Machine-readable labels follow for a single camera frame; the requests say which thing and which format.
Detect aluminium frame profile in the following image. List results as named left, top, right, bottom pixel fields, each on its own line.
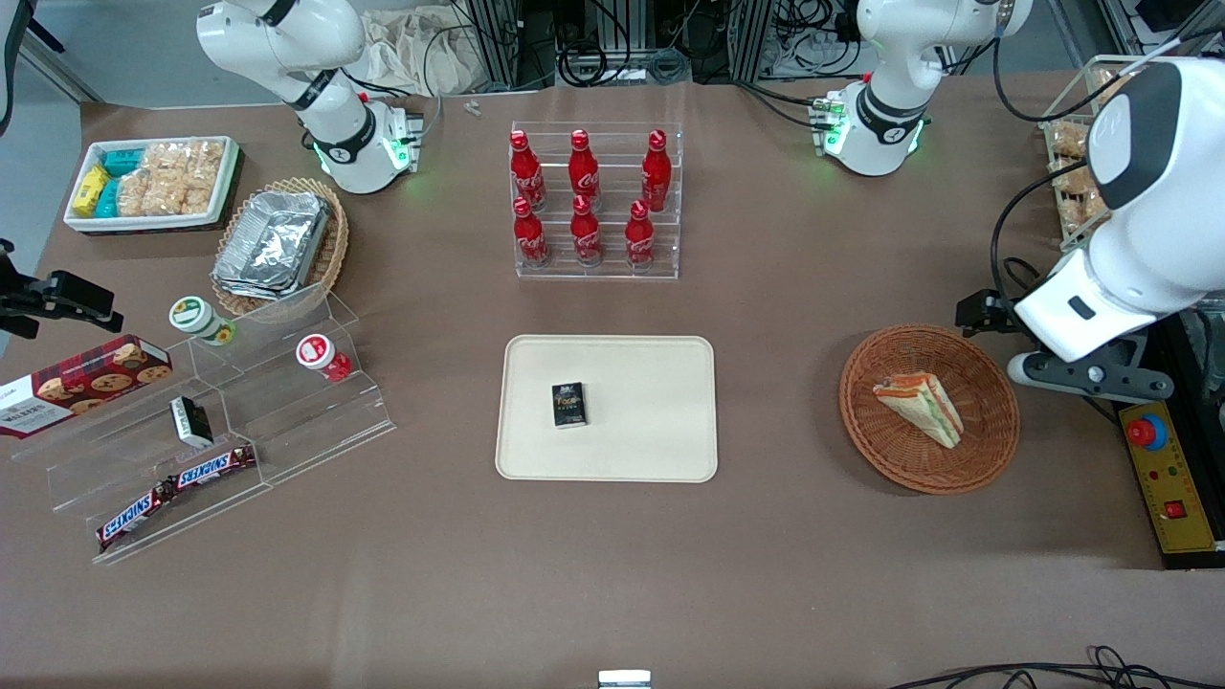
left=466, top=0, right=524, bottom=93
left=731, top=0, right=776, bottom=83

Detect black coiled cable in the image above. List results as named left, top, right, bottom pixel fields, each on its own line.
left=558, top=38, right=635, bottom=89

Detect brown wicker basket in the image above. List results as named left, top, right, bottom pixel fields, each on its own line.
left=839, top=324, right=1020, bottom=496

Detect red cola bottle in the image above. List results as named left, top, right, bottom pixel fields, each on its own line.
left=568, top=129, right=601, bottom=213
left=626, top=199, right=657, bottom=270
left=512, top=197, right=550, bottom=267
left=570, top=195, right=603, bottom=266
left=641, top=129, right=673, bottom=213
left=510, top=130, right=546, bottom=211

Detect light wicker basket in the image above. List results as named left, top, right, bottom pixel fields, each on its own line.
left=212, top=177, right=350, bottom=318

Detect triangular sandwich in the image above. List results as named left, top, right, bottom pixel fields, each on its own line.
left=873, top=372, right=965, bottom=450

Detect yellow snack packet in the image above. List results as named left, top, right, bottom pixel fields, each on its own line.
left=72, top=165, right=109, bottom=217

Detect clear rice cracker bag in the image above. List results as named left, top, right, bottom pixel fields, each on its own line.
left=187, top=141, right=227, bottom=214
left=115, top=168, right=156, bottom=217
left=144, top=144, right=194, bottom=217

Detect small black card box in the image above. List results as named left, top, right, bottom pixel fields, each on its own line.
left=551, top=382, right=589, bottom=429

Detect white wire basket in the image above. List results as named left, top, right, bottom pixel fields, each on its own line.
left=1038, top=56, right=1197, bottom=256

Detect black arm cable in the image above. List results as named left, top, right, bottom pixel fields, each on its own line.
left=989, top=14, right=1225, bottom=300

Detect beige cloth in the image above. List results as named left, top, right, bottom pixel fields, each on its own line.
left=359, top=8, right=481, bottom=98

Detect clear acrylic bottle rack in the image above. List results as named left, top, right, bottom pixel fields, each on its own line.
left=510, top=122, right=685, bottom=281

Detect black appliance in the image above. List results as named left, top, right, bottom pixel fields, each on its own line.
left=1144, top=304, right=1225, bottom=571

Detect black table cable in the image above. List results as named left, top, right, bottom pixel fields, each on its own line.
left=995, top=256, right=1051, bottom=309

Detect black and white small box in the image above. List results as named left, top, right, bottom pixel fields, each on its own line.
left=169, top=395, right=215, bottom=450

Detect Snickers chocolate bar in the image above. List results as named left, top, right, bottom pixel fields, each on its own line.
left=96, top=477, right=185, bottom=552
left=172, top=444, right=258, bottom=492

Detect red lid cup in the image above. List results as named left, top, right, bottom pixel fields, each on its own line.
left=296, top=334, right=354, bottom=384

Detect green lid cup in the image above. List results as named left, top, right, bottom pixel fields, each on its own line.
left=169, top=296, right=237, bottom=347

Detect red tartan cookie box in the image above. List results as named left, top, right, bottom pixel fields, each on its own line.
left=0, top=334, right=174, bottom=440

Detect black floor cables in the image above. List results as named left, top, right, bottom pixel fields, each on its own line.
left=885, top=645, right=1225, bottom=689

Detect white plastic crate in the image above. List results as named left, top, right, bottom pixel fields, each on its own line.
left=64, top=136, right=241, bottom=234

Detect beige plastic tray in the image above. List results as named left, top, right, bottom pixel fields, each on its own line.
left=495, top=334, right=719, bottom=483

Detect stack of foil trays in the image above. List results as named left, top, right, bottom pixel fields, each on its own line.
left=212, top=190, right=332, bottom=300

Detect clear acrylic stepped shelf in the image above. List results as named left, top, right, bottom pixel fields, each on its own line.
left=10, top=371, right=277, bottom=567
left=188, top=281, right=397, bottom=486

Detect yellow emergency stop box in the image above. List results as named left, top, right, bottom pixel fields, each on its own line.
left=1117, top=398, right=1222, bottom=557

